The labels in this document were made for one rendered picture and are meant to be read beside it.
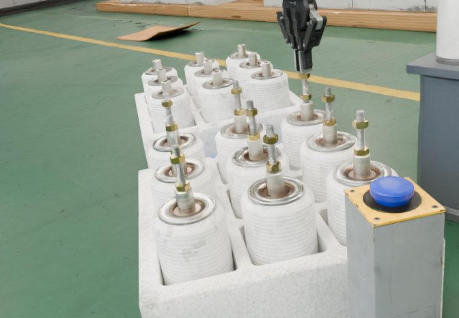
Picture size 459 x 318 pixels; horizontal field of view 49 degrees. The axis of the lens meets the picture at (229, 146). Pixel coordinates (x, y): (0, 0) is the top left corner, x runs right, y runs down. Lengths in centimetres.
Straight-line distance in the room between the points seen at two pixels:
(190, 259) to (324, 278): 17
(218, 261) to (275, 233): 8
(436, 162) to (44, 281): 79
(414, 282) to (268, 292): 20
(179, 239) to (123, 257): 44
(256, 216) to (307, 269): 9
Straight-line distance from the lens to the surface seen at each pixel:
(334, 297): 68
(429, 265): 52
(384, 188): 49
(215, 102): 113
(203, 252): 63
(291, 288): 65
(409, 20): 273
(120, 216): 120
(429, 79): 99
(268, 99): 116
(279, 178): 64
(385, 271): 50
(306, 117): 88
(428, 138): 103
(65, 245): 115
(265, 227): 63
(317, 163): 76
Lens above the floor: 57
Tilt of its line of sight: 23 degrees down
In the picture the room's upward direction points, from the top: 8 degrees counter-clockwise
